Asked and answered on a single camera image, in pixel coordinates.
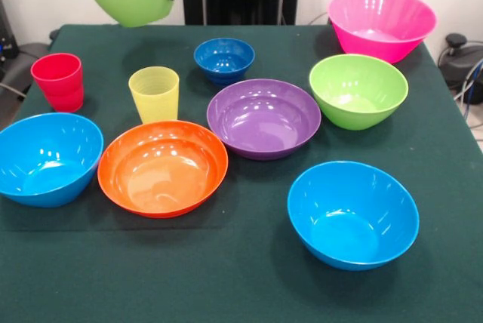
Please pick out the small dark blue bowl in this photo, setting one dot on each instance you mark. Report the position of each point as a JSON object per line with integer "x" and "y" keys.
{"x": 224, "y": 60}

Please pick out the light blue plastic bowl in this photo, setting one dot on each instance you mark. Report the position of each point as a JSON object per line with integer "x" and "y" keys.
{"x": 49, "y": 159}
{"x": 352, "y": 217}

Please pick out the purple plastic bowl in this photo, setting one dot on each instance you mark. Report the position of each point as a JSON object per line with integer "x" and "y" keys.
{"x": 264, "y": 119}

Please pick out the orange plastic bowl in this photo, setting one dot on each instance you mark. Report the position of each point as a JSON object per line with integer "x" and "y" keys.
{"x": 162, "y": 172}

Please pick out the large magenta plastic bowl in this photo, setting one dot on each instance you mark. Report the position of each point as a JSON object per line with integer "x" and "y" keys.
{"x": 381, "y": 21}

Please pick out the black equipment case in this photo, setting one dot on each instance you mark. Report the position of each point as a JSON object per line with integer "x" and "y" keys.
{"x": 7, "y": 36}

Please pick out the yellow plastic cup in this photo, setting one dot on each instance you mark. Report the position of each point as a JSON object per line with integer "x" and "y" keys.
{"x": 154, "y": 93}

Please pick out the dark green tablecloth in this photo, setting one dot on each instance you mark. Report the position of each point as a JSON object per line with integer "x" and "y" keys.
{"x": 188, "y": 274}

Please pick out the red plastic cup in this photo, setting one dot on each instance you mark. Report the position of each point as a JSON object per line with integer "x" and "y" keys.
{"x": 58, "y": 83}

